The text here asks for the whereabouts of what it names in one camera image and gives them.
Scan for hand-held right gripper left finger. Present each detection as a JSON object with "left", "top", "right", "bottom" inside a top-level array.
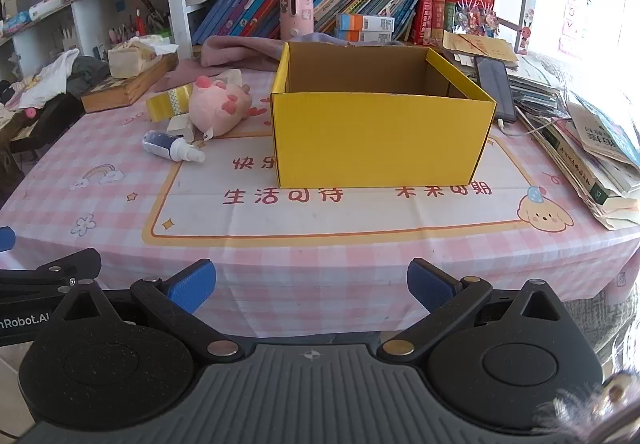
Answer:
[{"left": 47, "top": 260, "right": 246, "bottom": 365}]

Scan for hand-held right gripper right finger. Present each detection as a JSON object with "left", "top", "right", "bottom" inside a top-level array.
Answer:
[{"left": 376, "top": 258, "right": 568, "bottom": 365}]

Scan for blue white spray bottle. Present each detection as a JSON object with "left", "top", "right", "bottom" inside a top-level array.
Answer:
[{"left": 142, "top": 130, "right": 206, "bottom": 164}]

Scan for yellow cardboard box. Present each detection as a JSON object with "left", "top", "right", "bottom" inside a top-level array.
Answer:
[{"left": 270, "top": 41, "right": 497, "bottom": 189}]

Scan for white charger plug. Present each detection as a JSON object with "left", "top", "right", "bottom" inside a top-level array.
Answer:
[{"left": 166, "top": 116, "right": 195, "bottom": 143}]

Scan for pink plush toy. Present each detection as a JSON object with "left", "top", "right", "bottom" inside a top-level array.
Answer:
[{"left": 188, "top": 76, "right": 252, "bottom": 132}]

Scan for yellowish packing tape roll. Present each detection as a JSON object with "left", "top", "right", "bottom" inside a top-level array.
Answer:
[{"left": 145, "top": 84, "right": 194, "bottom": 121}]

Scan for white garment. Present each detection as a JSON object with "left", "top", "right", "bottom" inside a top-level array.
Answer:
[{"left": 17, "top": 48, "right": 81, "bottom": 111}]

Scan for grey knit blanket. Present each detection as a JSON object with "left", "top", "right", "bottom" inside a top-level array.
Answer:
[{"left": 562, "top": 281, "right": 640, "bottom": 355}]

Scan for pile of thick textbooks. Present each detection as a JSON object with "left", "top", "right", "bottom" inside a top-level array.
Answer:
[{"left": 519, "top": 111, "right": 640, "bottom": 231}]

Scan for dark grey garment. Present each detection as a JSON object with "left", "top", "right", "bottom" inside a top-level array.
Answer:
[{"left": 65, "top": 56, "right": 111, "bottom": 97}]

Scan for wooden box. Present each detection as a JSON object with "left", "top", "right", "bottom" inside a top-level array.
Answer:
[{"left": 80, "top": 52, "right": 180, "bottom": 114}]

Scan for grey furry sleeve cuff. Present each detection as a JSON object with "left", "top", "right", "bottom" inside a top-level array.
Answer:
[{"left": 532, "top": 371, "right": 640, "bottom": 444}]

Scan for black smartphone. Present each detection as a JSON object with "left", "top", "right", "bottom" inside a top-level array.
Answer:
[{"left": 473, "top": 54, "right": 519, "bottom": 124}]

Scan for cream tissue pack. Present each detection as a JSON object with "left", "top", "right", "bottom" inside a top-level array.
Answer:
[{"left": 107, "top": 34, "right": 179, "bottom": 79}]

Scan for stack of loose papers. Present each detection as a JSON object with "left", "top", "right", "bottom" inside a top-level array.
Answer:
[{"left": 445, "top": 48, "right": 572, "bottom": 121}]

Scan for blue cover book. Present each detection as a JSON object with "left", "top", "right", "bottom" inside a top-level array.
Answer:
[{"left": 564, "top": 90, "right": 640, "bottom": 165}]

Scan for white side shelf unit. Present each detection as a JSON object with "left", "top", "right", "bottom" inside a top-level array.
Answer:
[{"left": 0, "top": 0, "right": 172, "bottom": 80}]

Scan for lavender and pink cloth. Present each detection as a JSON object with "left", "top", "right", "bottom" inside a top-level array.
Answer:
[{"left": 150, "top": 34, "right": 407, "bottom": 92}]

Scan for brown paper envelope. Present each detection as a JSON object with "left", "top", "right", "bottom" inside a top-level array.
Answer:
[{"left": 442, "top": 30, "right": 519, "bottom": 65}]

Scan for pens in holder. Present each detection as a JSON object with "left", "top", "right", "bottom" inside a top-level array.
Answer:
[{"left": 107, "top": 0, "right": 171, "bottom": 45}]

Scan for orange blue carton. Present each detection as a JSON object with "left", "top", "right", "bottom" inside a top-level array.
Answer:
[
  {"left": 334, "top": 14, "right": 396, "bottom": 32},
  {"left": 334, "top": 28, "right": 394, "bottom": 44}
]

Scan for red thick book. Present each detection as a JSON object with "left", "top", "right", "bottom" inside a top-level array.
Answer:
[
  {"left": 410, "top": 0, "right": 434, "bottom": 45},
  {"left": 431, "top": 0, "right": 447, "bottom": 42}
]

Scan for red cartoon figure decoration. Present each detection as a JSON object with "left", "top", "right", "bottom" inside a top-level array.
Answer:
[{"left": 517, "top": 8, "right": 535, "bottom": 56}]

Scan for colourful figure standees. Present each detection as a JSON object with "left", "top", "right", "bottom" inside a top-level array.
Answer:
[{"left": 452, "top": 0, "right": 501, "bottom": 43}]

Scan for row of colourful children's books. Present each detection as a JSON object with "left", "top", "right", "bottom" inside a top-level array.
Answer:
[{"left": 192, "top": 0, "right": 427, "bottom": 43}]

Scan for pink cylindrical device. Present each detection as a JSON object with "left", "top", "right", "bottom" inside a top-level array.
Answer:
[{"left": 278, "top": 0, "right": 315, "bottom": 41}]

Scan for white charging cable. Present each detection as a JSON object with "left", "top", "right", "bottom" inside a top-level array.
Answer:
[{"left": 497, "top": 118, "right": 562, "bottom": 138}]

